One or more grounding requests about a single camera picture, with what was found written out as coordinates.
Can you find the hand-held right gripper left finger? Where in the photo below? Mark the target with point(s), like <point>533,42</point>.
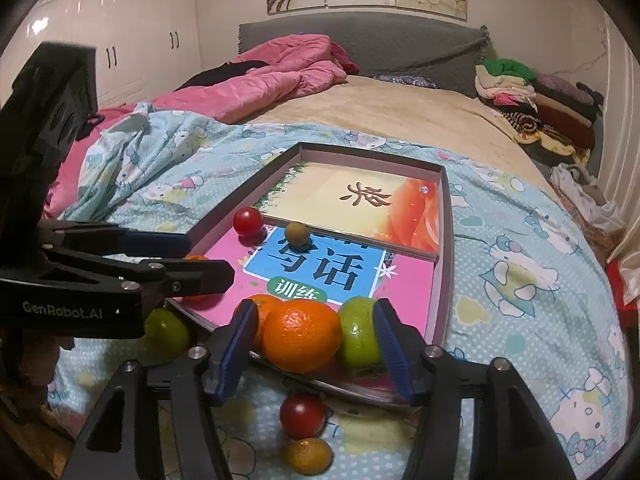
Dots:
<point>237,350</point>

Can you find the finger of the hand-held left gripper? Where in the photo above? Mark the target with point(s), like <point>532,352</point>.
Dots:
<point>160,245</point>
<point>200,277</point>

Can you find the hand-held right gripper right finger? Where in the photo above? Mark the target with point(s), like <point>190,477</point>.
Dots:
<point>392,350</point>

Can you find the orange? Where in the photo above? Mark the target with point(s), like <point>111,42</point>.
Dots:
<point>300,335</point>
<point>196,258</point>
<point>265,310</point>

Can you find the small green fruit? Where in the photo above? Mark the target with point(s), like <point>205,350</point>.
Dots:
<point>357,335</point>

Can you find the brown longan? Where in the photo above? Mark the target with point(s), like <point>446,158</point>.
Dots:
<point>296,232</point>
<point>307,456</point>

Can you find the grey cardboard box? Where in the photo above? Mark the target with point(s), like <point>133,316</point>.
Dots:
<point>445,240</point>

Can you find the person's left hand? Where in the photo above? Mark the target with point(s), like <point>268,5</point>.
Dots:
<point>35,365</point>

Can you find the pink workbook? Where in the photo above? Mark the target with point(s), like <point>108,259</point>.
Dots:
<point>410,290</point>

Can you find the large green fruit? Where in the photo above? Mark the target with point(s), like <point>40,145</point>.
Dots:
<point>167,332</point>

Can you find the cherry tomato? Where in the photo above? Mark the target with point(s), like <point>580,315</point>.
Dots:
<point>248,221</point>
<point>302,414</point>

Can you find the light blue cartoon cat blanket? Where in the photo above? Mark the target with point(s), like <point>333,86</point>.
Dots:
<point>500,310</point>

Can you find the beige and orange book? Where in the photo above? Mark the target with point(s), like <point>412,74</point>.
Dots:
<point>320,185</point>

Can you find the black garment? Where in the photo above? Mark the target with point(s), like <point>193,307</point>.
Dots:
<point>225,71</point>

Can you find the pink quilt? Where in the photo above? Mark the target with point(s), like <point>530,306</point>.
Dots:
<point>260,80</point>

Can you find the white wardrobe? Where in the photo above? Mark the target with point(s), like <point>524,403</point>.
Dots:
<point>140,25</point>

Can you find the beige bed sheet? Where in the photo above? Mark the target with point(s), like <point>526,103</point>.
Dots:
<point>425,115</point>

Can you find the purple patterned cloth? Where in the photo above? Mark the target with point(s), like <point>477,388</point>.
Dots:
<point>405,81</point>

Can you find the pile of folded clothes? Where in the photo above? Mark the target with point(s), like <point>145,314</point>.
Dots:
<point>550,110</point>

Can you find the cream curtain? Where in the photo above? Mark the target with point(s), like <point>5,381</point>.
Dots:
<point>622,160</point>

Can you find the grey headboard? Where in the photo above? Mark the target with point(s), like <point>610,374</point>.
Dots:
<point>400,50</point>

